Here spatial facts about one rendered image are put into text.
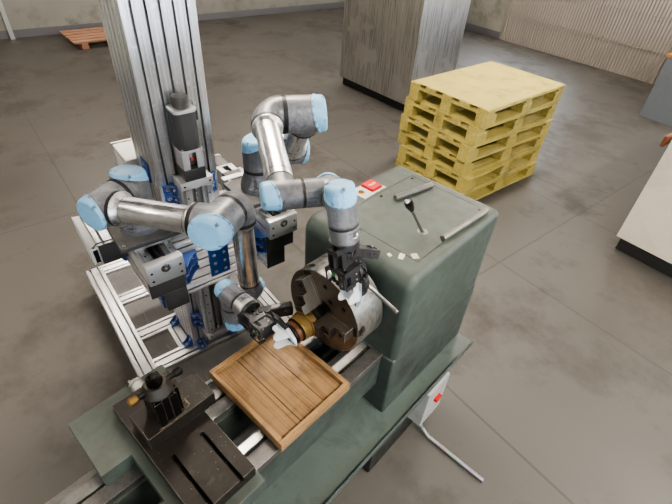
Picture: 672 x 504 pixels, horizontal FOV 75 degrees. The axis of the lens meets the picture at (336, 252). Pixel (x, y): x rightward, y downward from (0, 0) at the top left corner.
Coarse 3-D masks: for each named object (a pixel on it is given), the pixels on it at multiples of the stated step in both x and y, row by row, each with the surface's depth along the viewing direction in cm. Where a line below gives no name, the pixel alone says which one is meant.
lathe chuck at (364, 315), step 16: (320, 272) 138; (320, 288) 141; (336, 288) 135; (320, 304) 152; (336, 304) 139; (352, 304) 135; (368, 304) 138; (352, 320) 137; (368, 320) 140; (320, 336) 155; (352, 336) 141
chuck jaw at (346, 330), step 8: (328, 312) 143; (320, 320) 140; (328, 320) 140; (336, 320) 141; (320, 328) 138; (328, 328) 138; (336, 328) 138; (344, 328) 138; (352, 328) 138; (328, 336) 139; (336, 336) 140; (344, 336) 136
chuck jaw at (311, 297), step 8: (304, 272) 144; (296, 280) 142; (304, 280) 140; (312, 280) 142; (304, 288) 140; (312, 288) 142; (296, 296) 142; (304, 296) 140; (312, 296) 142; (304, 304) 140; (312, 304) 142; (304, 312) 140
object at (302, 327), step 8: (296, 312) 141; (288, 320) 141; (296, 320) 137; (304, 320) 138; (312, 320) 140; (296, 328) 136; (304, 328) 137; (312, 328) 139; (296, 336) 136; (304, 336) 138
